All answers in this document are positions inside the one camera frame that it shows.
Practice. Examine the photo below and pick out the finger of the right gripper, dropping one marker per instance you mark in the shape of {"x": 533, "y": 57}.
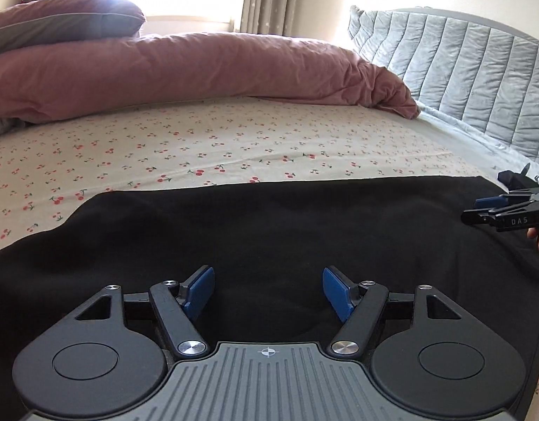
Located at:
{"x": 500, "y": 201}
{"x": 482, "y": 216}

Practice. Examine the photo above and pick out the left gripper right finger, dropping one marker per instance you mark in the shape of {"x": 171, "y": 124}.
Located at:
{"x": 359, "y": 306}

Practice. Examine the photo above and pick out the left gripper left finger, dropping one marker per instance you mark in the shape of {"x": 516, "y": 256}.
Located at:
{"x": 177, "y": 305}

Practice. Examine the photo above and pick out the black pants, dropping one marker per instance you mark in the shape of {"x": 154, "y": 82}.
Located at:
{"x": 268, "y": 244}

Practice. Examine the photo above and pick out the light blue quilted headboard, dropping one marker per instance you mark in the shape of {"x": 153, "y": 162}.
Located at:
{"x": 466, "y": 67}

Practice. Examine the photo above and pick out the cherry print bed sheet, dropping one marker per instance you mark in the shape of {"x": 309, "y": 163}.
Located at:
{"x": 47, "y": 171}

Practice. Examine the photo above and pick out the pink duvet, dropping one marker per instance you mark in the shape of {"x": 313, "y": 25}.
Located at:
{"x": 48, "y": 83}

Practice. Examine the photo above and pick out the pink grey pillow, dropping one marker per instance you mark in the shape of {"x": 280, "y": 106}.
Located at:
{"x": 46, "y": 22}

